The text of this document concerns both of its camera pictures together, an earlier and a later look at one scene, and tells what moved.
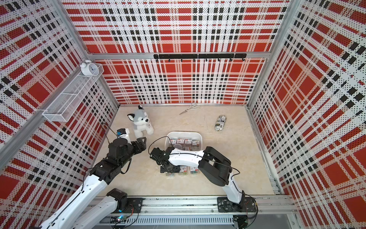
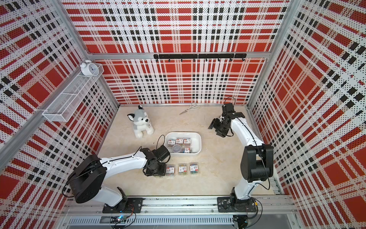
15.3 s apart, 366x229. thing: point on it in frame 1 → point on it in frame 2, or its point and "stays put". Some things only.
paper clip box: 183,171 stays put
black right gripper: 175,170 → 214,124
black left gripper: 143,146 → 161,172
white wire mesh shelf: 66,103 stays put
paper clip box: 188,143 stays put
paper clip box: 194,170 stays put
